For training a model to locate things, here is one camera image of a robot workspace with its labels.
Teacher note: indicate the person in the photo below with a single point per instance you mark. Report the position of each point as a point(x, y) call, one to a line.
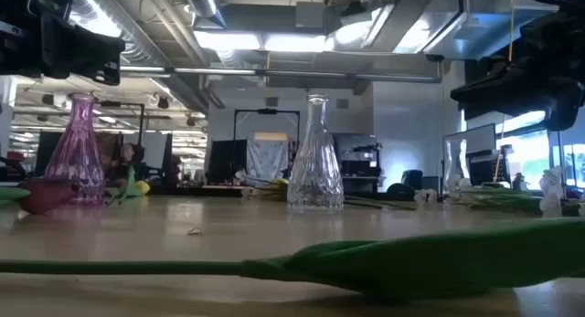
point(128, 157)

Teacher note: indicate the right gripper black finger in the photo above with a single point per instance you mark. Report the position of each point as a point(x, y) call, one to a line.
point(564, 104)
point(507, 86)

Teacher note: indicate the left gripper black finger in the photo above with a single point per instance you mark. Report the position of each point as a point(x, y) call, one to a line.
point(82, 47)
point(107, 74)

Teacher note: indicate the black equipment shelf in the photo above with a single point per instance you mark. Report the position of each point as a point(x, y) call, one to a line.
point(361, 157)

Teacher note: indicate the long grey ceiling pipe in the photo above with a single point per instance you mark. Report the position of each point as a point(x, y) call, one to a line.
point(274, 72)

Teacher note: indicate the green-stemmed artificial tulip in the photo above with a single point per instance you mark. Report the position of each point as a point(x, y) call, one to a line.
point(434, 262)

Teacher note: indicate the clear smooth glass vase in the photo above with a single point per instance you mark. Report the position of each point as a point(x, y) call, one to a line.
point(455, 161)

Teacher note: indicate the white patterned cloth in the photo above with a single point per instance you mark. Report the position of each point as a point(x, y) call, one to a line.
point(267, 159)

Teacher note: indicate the black workstation frame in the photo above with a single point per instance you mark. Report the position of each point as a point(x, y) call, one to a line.
point(121, 104)
point(267, 111)

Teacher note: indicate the rectangular ceiling light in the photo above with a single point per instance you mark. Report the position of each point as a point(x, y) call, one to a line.
point(228, 40)
point(297, 43)

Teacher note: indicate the silver ventilation duct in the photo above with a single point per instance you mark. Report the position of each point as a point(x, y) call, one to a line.
point(203, 4)

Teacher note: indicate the computer monitor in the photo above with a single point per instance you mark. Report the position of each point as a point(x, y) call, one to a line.
point(477, 141)

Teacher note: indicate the clear faceted glass vase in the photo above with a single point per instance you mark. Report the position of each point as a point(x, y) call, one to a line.
point(315, 171)

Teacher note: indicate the purple faceted glass vase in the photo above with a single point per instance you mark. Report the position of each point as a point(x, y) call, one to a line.
point(77, 157)

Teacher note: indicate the red artificial tulip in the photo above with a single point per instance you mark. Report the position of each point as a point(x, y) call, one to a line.
point(45, 197)

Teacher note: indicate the black office chair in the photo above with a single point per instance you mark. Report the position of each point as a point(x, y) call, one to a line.
point(411, 177)

